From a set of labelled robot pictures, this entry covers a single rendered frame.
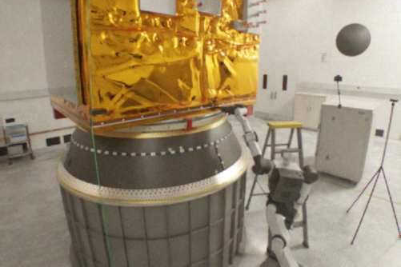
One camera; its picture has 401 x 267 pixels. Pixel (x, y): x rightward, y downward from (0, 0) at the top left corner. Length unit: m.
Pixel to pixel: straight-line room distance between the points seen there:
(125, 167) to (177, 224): 0.65
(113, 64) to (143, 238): 1.42
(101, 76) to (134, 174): 0.83
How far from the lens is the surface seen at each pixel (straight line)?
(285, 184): 1.95
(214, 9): 2.26
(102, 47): 1.59
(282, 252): 2.46
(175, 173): 1.90
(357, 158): 4.98
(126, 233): 2.14
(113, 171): 1.98
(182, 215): 2.02
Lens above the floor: 2.17
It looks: 12 degrees down
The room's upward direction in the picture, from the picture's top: straight up
